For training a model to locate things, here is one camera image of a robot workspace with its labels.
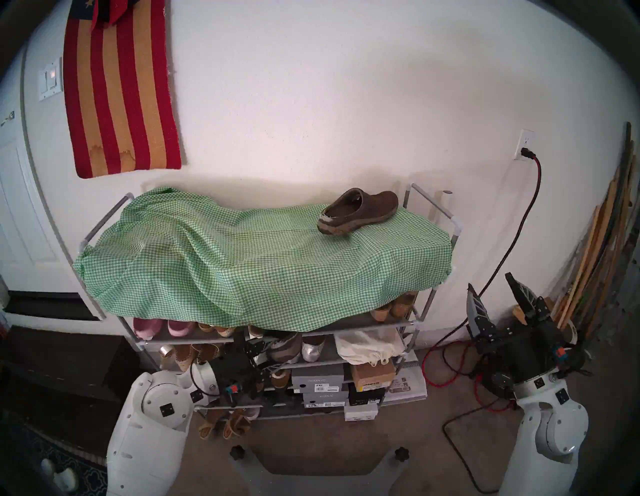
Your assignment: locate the dark patterned rug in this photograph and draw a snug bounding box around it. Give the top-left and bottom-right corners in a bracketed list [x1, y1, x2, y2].
[15, 420, 113, 496]

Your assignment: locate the red tan striped wall hanging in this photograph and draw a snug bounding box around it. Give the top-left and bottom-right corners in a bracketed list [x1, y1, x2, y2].
[63, 0, 183, 179]

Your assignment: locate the grey metal ladder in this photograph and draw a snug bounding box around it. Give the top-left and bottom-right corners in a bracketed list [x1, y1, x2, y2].
[587, 235, 640, 351]

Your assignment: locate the dark brown step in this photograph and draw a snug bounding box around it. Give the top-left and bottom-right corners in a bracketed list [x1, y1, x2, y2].
[0, 325, 141, 401]

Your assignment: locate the grey robot base frame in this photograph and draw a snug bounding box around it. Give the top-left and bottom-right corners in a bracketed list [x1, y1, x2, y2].
[230, 447, 411, 496]

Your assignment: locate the thin black floor cable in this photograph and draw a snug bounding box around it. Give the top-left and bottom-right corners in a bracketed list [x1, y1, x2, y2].
[442, 400, 516, 495]

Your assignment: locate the black shoebox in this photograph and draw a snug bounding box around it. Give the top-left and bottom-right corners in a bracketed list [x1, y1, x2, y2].
[347, 382, 387, 407]

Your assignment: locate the white panel door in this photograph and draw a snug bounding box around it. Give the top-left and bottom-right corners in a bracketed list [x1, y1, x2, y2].
[0, 95, 83, 296]

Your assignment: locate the grey Vionic shoebox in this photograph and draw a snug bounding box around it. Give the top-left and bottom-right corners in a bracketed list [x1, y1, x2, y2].
[291, 363, 346, 395]
[302, 391, 350, 410]

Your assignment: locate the white wall outlet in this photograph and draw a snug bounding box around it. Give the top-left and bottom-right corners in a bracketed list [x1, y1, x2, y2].
[514, 129, 535, 162]

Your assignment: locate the white light switch plate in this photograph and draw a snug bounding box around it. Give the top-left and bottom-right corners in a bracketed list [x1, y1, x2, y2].
[38, 57, 64, 102]

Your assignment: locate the white cloth drawstring bag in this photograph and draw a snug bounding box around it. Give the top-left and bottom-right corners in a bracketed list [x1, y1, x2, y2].
[334, 329, 407, 366]

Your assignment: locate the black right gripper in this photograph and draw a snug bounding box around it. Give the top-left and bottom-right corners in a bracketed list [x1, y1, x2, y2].
[466, 272, 573, 387]

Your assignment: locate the tan wooden slat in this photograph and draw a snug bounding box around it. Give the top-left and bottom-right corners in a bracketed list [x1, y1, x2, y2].
[560, 170, 626, 341]
[550, 204, 602, 331]

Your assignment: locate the white plastic pipe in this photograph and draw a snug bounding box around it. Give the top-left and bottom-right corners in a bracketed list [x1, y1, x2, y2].
[438, 189, 454, 236]

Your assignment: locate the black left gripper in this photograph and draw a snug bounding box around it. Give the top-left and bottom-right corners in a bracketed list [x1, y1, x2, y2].
[209, 333, 288, 402]

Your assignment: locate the wooden sticks bundle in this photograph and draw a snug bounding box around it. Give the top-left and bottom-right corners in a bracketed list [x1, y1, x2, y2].
[575, 121, 632, 311]

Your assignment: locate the green gingham cloth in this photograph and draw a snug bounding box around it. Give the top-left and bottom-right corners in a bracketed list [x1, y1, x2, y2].
[73, 186, 454, 332]

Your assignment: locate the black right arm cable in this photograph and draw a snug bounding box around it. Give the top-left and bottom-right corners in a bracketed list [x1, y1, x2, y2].
[565, 345, 594, 377]

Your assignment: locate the red black power cord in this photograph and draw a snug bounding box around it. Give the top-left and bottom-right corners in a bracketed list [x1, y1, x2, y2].
[421, 148, 543, 413]

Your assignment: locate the red black cord reel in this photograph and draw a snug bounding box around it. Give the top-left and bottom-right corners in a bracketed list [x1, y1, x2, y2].
[472, 345, 523, 413]

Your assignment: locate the tan strappy sandal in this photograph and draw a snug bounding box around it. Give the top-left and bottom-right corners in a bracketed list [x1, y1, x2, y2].
[198, 410, 224, 441]
[222, 408, 251, 441]

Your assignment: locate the grey metal shoe rack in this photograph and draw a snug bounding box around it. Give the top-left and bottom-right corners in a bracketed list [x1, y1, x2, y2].
[78, 182, 463, 421]

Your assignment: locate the brown cardboard shoebox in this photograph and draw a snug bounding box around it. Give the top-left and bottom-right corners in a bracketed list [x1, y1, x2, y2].
[350, 358, 397, 394]

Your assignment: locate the black boot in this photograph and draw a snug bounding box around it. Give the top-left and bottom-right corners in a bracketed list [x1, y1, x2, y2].
[260, 390, 302, 408]

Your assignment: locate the brown cardboard piece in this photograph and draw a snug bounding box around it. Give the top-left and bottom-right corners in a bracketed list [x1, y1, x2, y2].
[512, 297, 555, 327]

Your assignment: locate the white shoebox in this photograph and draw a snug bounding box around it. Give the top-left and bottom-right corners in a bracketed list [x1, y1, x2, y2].
[343, 400, 380, 423]

